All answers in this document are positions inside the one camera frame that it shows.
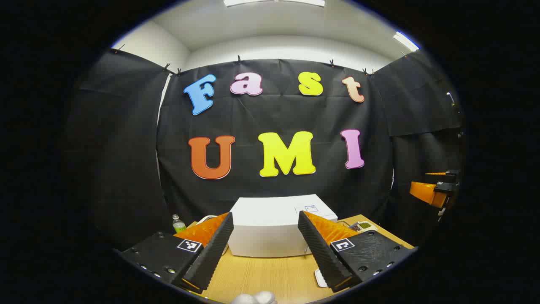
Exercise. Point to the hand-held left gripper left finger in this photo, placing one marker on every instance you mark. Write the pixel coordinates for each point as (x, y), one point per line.
(213, 249)

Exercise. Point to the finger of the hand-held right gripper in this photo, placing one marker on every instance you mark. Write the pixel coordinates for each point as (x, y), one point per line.
(438, 173)
(424, 191)

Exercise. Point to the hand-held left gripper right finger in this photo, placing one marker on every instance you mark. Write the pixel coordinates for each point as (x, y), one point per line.
(320, 249)

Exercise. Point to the white microwave oven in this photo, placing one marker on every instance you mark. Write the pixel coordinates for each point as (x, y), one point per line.
(265, 228)

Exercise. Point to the green label drink bottle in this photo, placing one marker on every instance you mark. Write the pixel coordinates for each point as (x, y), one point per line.
(178, 224)

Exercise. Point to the divided snack tray with beans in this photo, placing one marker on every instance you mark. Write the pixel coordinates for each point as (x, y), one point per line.
(365, 226)

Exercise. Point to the black backdrop cloth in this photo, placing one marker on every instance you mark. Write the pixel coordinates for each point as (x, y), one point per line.
(278, 122)

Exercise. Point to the small ceiling light panel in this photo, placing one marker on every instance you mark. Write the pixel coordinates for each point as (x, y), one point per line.
(406, 41)

